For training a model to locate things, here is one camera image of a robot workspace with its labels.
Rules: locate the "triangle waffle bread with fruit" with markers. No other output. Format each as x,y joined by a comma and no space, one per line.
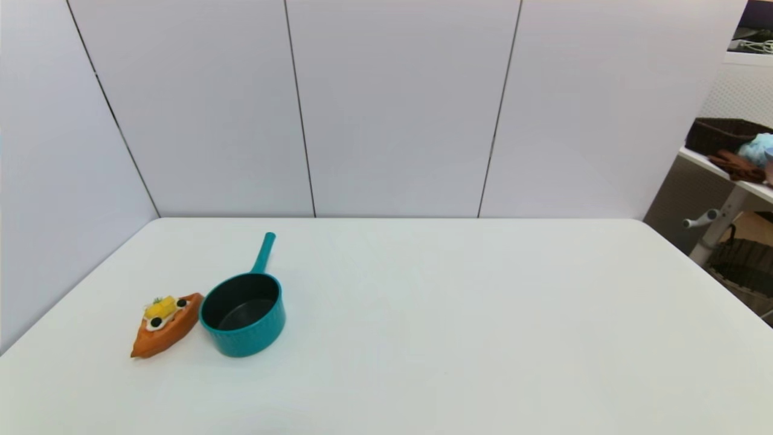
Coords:
163,338

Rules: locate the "dark wicker basket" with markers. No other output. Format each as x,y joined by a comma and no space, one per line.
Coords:
712,136

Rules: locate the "white side desk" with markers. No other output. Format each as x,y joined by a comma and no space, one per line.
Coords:
728,211

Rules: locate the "dark slatted storage basket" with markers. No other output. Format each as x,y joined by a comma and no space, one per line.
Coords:
746,266

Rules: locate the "white pegboard panel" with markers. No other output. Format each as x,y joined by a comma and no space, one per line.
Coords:
743,90

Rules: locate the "light blue cloth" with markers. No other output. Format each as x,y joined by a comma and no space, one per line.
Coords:
761,148

